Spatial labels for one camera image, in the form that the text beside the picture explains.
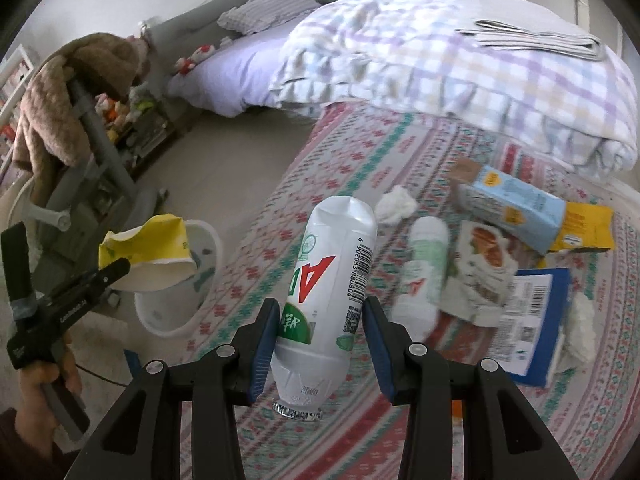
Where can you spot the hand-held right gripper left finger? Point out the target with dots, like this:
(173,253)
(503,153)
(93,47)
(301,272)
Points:
(262,347)

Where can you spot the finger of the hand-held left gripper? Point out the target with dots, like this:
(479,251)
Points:
(115,271)

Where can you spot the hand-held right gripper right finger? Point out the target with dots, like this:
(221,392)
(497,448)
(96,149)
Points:
(378,355)

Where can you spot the yellow and white paper bag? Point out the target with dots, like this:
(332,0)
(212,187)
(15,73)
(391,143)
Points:
(150,250)

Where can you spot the white trash bin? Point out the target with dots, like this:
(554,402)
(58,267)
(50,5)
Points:
(170,315)

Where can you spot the large white plastic bottle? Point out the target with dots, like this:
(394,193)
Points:
(320,270)

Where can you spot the light blue carton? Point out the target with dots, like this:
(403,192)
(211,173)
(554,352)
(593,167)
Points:
(520,205)

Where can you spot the yellow snack wrapper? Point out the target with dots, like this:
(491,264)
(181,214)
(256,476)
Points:
(587,225)

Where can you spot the person's left hand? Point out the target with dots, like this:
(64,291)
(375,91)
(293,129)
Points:
(35,380)

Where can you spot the blue stick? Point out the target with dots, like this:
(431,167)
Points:
(134,362)

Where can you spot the small white plastic bottle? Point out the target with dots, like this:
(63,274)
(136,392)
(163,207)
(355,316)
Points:
(425,260)

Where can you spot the grey chair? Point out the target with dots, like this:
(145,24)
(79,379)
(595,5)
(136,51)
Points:
(100,160)

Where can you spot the white food-print snack wrapper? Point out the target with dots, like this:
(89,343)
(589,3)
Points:
(480,260)

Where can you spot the nightstand with plush toys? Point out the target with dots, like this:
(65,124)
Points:
(145,125)

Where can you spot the crumpled white tissue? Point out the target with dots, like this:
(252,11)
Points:
(395,205)
(582,325)

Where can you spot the flat blue and white box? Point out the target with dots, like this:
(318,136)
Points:
(530,320)

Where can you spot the brown fleece cloth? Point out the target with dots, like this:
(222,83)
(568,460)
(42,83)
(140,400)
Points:
(50,105)

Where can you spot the patterned mat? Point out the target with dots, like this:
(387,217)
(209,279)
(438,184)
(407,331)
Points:
(350,160)

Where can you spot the white bookshelf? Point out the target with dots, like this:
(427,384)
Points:
(12,90)

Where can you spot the red and white plush toy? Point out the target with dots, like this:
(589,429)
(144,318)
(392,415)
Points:
(195,57)

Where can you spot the bed with lilac sheet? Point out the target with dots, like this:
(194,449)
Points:
(235,70)

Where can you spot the checked quilt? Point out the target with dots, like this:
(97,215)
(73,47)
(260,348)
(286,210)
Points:
(425,70)

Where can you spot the striped pillow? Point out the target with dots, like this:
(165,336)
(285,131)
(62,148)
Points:
(270,10)

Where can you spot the folded striped cloth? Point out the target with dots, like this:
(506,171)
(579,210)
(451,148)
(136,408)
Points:
(540,35)

